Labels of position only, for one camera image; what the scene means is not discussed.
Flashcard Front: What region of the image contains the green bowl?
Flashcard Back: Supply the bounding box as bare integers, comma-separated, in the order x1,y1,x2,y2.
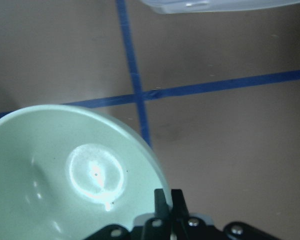
0,105,172,240

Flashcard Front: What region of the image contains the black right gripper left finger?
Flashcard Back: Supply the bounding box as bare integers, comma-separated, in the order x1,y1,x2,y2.
141,188,171,240

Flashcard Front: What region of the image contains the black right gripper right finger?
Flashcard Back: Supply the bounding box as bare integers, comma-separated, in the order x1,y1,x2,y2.
171,189,190,240

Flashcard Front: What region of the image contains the clear plastic food container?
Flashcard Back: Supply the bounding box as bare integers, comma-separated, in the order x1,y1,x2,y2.
141,0,300,14

